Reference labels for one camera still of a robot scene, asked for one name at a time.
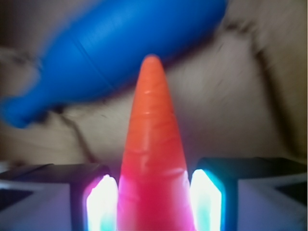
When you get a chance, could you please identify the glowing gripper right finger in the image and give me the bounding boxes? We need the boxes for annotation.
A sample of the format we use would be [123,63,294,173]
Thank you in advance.
[190,157,308,231]

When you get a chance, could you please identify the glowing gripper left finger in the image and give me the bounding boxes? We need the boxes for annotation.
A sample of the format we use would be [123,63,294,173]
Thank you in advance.
[0,164,117,231]

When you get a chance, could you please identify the orange toy carrot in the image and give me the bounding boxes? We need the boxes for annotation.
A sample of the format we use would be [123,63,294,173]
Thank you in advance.
[117,55,195,231]

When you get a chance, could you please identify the brown paper bag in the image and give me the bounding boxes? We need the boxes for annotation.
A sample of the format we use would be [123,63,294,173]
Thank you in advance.
[0,0,308,167]

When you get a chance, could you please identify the blue toy bottle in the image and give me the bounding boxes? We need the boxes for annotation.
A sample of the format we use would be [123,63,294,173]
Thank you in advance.
[0,0,227,128]

